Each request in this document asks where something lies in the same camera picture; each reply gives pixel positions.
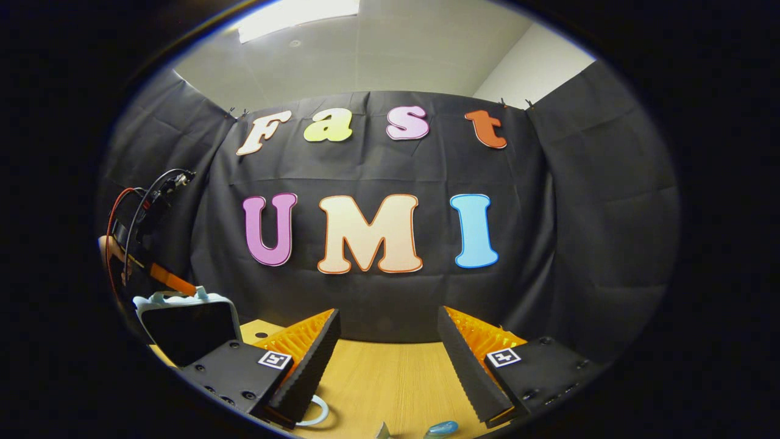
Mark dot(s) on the clear blue toner bottle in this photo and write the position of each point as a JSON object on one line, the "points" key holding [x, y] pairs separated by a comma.
{"points": [[442, 429]]}

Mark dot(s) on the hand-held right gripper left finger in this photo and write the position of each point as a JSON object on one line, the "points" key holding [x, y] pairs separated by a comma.
{"points": [[317, 360]]}

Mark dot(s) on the pale blue suitcase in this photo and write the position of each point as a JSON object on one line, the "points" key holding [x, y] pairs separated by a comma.
{"points": [[189, 332]]}

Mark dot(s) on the ceiling light panel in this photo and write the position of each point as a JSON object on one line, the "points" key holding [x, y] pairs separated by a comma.
{"points": [[292, 15]]}

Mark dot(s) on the black backdrop cloth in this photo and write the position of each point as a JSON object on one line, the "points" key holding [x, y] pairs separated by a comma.
{"points": [[378, 164]]}

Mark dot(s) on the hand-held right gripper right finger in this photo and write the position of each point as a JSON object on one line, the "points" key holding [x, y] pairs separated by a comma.
{"points": [[466, 372]]}

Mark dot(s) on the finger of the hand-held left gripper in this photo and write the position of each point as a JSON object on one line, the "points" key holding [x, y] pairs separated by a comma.
{"points": [[173, 281]]}

